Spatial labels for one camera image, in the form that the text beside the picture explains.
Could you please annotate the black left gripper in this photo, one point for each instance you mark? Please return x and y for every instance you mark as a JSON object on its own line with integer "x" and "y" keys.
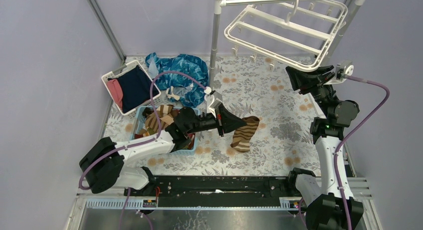
{"x": 220, "y": 123}

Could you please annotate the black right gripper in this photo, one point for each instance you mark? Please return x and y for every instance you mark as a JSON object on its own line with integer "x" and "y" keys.
{"x": 305, "y": 80}

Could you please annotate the brown striped sock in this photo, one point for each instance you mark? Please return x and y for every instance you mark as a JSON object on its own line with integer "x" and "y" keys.
{"x": 242, "y": 136}

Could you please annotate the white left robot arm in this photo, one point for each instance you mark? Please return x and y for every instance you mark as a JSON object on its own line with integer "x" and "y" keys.
{"x": 108, "y": 164}

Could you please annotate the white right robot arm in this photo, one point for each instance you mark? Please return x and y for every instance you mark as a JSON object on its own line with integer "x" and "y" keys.
{"x": 330, "y": 204}

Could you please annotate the white clip drying hanger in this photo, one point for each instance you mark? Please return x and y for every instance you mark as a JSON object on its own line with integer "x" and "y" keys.
{"x": 277, "y": 47}

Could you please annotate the pile of assorted socks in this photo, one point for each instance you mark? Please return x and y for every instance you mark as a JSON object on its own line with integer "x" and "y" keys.
{"x": 166, "y": 113}

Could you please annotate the blue patterned cloth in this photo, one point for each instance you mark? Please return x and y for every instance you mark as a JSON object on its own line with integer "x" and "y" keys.
{"x": 188, "y": 72}

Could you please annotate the floral patterned table mat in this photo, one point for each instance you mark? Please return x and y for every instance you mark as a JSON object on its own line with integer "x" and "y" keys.
{"x": 282, "y": 140}

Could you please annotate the light blue sock basket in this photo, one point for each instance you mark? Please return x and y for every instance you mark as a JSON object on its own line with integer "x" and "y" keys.
{"x": 139, "y": 124}

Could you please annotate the dark navy folded garment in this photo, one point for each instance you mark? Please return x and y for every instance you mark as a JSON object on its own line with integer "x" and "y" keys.
{"x": 136, "y": 88}

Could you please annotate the silver white drying rack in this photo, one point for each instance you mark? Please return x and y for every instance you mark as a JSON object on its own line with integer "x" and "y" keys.
{"x": 211, "y": 56}

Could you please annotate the white plastic basket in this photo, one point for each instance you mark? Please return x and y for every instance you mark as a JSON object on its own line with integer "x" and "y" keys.
{"x": 122, "y": 70}

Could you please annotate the pink folded garment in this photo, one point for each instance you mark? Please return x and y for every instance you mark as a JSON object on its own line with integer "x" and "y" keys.
{"x": 116, "y": 92}

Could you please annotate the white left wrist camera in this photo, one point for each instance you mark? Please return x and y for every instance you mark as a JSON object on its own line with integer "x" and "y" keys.
{"x": 213, "y": 100}

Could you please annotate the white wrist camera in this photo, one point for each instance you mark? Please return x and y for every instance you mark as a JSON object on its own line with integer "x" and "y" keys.
{"x": 213, "y": 100}
{"x": 343, "y": 69}

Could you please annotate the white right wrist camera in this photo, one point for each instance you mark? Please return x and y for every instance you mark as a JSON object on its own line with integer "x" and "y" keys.
{"x": 343, "y": 69}

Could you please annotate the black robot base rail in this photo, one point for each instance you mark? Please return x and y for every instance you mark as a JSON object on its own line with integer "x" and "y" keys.
{"x": 217, "y": 191}

